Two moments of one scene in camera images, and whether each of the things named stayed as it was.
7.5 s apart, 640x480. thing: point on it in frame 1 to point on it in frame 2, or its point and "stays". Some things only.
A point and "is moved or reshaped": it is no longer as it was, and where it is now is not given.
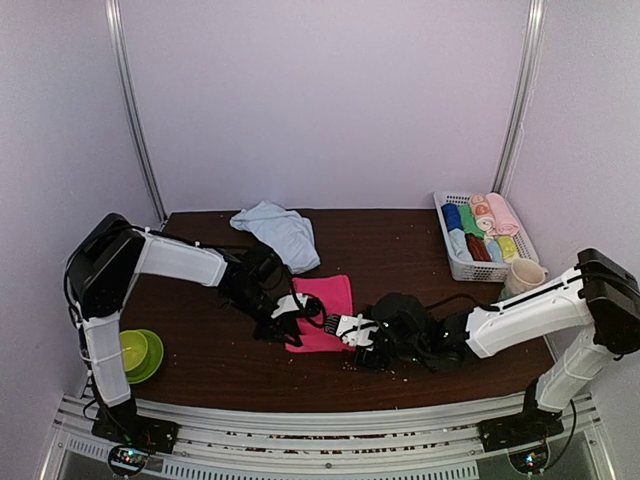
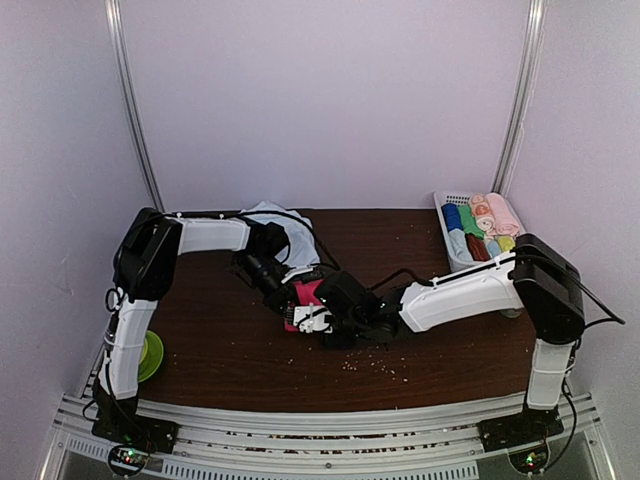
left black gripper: x=283 y=329 to x=281 y=296
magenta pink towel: x=336 y=297 is moved or reshaped
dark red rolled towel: x=478 y=248 stays
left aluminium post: x=113 y=16 stays
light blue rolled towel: x=459 y=246 stays
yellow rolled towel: x=508 y=248 stays
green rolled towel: x=469 y=224 stays
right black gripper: x=368 y=361 to x=337 y=343
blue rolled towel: x=452 y=216 stays
